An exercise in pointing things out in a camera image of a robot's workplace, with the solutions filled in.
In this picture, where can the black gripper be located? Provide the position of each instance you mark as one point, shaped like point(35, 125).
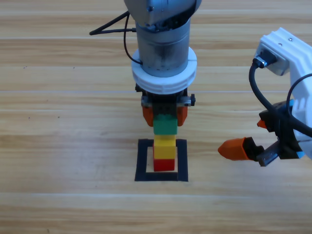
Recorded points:
point(285, 146)
point(164, 107)

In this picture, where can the green block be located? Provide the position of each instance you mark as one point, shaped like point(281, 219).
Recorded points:
point(165, 126)

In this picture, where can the yellow block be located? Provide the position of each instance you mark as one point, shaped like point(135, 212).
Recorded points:
point(164, 148)

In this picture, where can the red block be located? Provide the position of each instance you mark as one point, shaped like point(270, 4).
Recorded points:
point(164, 165)

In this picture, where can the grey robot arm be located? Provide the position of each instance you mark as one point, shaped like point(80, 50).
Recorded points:
point(163, 44)

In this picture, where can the black tape square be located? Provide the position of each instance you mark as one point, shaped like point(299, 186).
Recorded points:
point(161, 177)

